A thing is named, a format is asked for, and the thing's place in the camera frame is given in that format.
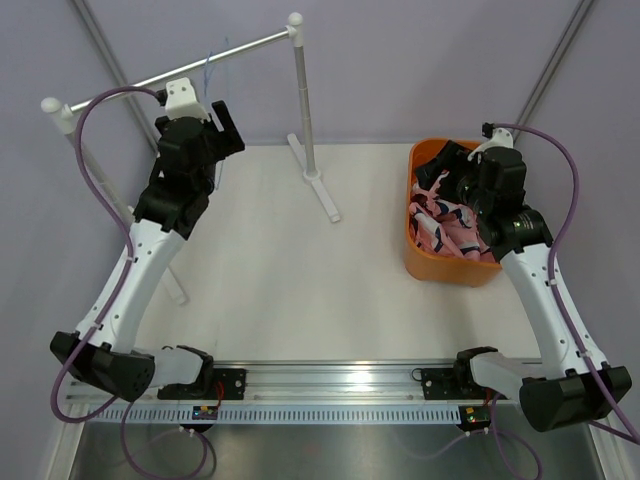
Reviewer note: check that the black right mount plate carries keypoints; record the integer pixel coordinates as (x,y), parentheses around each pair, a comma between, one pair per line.
(440,383)

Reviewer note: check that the pink patterned shorts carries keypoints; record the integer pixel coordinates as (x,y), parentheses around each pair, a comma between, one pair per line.
(443,228)

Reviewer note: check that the white and silver clothes rack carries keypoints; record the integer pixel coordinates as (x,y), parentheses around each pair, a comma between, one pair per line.
(66,117)

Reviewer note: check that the black left mount plate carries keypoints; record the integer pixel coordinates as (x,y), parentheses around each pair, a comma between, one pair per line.
(213,383)

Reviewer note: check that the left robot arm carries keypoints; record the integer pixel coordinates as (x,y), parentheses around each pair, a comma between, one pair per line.
(101,350)

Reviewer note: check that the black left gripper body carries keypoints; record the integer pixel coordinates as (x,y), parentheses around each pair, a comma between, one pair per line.
(216,145)

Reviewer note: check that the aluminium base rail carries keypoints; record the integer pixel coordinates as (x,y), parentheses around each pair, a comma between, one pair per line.
(306,383)

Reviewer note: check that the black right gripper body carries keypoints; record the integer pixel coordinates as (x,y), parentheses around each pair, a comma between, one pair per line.
(470,193)

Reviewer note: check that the black mount plate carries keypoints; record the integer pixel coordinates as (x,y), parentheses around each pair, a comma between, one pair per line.
(213,383)
(440,383)

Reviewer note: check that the orange plastic basket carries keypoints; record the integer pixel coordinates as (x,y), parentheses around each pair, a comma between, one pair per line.
(427,267)

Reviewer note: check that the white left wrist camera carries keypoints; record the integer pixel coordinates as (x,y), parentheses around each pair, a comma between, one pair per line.
(179,100)

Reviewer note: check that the light blue wire hanger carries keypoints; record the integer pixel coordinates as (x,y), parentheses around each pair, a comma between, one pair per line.
(208,70)

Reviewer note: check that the white slotted cable duct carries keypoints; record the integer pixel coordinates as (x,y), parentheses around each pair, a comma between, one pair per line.
(245,414)

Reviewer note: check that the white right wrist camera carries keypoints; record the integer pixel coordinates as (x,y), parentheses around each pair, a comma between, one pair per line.
(495,137)

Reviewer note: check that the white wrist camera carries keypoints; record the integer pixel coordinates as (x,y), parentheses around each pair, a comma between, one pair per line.
(179,100)
(495,137)

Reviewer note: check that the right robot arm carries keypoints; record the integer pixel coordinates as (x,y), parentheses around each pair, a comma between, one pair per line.
(575,383)

